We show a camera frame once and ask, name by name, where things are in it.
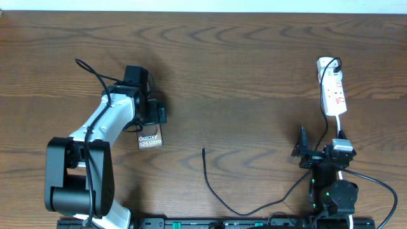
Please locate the white power strip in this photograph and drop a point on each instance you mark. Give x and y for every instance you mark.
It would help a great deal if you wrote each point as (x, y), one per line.
(333, 96)

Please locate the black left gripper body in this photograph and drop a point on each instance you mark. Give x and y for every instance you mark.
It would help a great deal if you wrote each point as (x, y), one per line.
(153, 116)

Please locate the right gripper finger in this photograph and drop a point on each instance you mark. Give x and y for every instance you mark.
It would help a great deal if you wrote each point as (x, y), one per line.
(301, 147)
(341, 135)

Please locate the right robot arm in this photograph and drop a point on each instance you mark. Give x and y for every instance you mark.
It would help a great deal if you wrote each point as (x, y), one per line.
(332, 197)

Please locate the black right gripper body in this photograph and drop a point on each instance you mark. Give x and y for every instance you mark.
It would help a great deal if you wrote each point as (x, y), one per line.
(310, 163)

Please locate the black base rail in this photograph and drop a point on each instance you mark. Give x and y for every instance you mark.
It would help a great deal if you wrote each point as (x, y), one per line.
(278, 222)

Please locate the black USB plug in strip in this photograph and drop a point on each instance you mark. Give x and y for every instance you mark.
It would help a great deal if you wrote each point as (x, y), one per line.
(337, 69)

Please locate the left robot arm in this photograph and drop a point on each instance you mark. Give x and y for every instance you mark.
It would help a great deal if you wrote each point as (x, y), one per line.
(79, 179)

